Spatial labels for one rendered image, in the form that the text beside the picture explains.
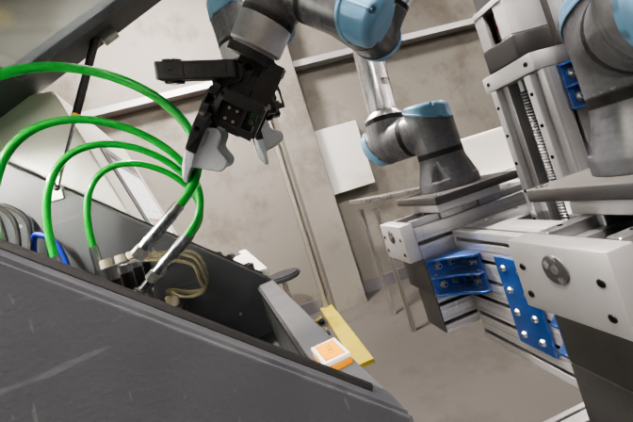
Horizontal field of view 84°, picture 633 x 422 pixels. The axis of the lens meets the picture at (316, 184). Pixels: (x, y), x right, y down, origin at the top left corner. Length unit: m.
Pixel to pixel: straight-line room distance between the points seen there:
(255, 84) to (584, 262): 0.44
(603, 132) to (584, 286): 0.20
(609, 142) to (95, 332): 0.55
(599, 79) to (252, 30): 0.43
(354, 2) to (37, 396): 0.44
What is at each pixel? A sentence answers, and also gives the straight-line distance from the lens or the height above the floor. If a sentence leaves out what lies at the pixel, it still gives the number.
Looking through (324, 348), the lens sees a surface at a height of 0.96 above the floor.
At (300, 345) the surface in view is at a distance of 0.49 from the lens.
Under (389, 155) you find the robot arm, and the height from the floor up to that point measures 1.16.
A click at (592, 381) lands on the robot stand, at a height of 0.80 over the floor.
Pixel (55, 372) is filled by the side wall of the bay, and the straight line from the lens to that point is 0.28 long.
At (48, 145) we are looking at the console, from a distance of 1.04.
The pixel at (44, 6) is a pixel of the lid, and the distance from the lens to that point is 0.94.
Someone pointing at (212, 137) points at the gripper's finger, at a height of 1.25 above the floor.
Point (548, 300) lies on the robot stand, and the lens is 0.52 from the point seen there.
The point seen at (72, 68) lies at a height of 1.40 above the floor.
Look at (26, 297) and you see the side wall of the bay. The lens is 0.27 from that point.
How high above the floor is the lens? 1.13
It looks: 1 degrees up
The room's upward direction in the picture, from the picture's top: 17 degrees counter-clockwise
